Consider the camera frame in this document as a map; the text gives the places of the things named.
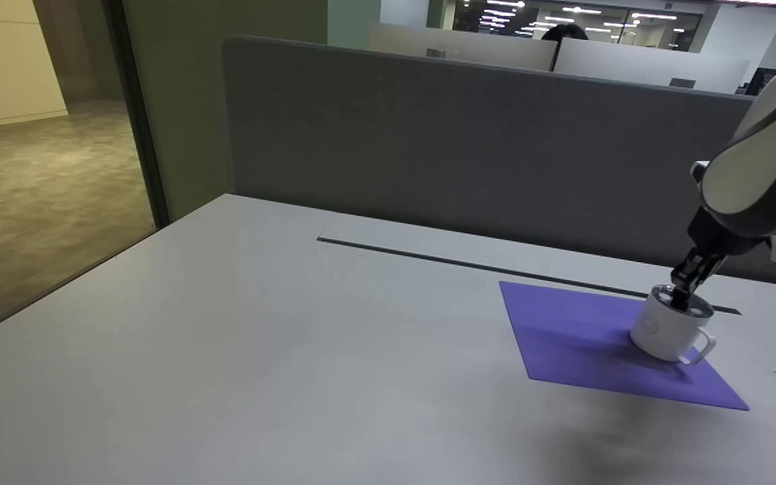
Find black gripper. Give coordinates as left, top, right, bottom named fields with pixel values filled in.
left=668, top=207, right=766, bottom=309

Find white cup with slider lid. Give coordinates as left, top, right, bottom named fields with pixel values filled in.
left=628, top=284, right=720, bottom=370

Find purple mat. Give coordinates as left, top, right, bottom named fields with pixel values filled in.
left=495, top=278, right=752, bottom=416

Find black computer monitor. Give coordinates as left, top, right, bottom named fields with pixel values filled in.
left=743, top=66, right=776, bottom=98

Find grey desk divider panel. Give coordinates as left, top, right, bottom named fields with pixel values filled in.
left=218, top=36, right=776, bottom=291

